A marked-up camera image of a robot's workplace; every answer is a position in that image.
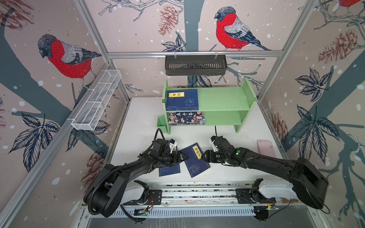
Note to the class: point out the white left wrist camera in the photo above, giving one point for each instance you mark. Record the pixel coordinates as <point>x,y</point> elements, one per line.
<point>172,145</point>

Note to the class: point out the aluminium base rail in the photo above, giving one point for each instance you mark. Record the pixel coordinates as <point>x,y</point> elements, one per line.
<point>142,201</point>

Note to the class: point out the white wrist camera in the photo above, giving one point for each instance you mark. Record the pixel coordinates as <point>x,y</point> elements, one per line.
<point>172,145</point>
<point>215,149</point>

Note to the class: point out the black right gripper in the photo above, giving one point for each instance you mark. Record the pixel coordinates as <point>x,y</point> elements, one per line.
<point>209,156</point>

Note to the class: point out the blue book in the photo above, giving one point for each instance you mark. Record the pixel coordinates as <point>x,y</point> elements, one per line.
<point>195,164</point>
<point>182,100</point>
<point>167,170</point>

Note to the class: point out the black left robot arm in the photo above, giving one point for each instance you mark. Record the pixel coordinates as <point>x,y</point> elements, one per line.
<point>105,194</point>

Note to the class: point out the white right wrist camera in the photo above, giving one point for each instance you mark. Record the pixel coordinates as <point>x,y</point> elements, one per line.
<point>215,149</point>

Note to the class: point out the colourful illustrated large book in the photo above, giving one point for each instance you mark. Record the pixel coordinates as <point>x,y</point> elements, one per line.
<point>186,118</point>

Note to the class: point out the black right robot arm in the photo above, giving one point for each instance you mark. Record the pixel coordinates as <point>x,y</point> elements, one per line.
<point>307,184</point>

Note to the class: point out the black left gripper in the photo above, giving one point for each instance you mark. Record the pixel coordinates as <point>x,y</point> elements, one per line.
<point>178,159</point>

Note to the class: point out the white wire mesh basket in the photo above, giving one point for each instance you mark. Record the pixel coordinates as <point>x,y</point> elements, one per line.
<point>92,110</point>

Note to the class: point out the pink phone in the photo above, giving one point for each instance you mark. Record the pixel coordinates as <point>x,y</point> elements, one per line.
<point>266,148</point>

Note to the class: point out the green plastic hanging bin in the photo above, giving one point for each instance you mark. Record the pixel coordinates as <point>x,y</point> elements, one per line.
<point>161,124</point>

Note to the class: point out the green wooden shelf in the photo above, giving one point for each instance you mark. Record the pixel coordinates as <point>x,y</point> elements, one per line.
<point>221,105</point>

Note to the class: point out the black hanging basket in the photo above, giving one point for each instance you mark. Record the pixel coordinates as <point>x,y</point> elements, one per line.
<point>195,65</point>

